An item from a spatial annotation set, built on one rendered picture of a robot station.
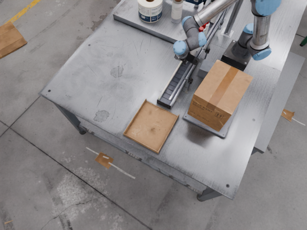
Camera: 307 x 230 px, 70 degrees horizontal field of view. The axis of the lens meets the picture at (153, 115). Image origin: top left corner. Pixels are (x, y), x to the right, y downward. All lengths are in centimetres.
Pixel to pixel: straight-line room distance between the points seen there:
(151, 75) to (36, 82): 169
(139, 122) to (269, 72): 106
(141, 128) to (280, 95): 103
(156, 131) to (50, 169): 134
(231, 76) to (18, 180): 216
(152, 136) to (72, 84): 72
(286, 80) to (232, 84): 65
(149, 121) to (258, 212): 141
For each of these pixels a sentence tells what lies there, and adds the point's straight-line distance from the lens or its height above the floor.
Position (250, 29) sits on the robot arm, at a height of 112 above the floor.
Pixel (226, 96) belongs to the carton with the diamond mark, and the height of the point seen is 112.
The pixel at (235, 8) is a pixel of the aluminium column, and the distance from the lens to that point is 189.
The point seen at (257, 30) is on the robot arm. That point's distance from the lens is 148.
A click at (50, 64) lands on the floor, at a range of 308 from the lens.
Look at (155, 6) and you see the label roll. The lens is 189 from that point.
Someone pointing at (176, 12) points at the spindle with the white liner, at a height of 99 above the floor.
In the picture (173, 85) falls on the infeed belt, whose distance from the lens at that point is 158.
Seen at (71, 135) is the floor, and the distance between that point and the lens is 250.
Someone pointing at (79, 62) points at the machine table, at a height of 83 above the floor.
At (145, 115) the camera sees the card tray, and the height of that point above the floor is 83.
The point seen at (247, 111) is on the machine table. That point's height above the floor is 83.
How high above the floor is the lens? 220
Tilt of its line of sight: 65 degrees down
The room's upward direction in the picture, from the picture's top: straight up
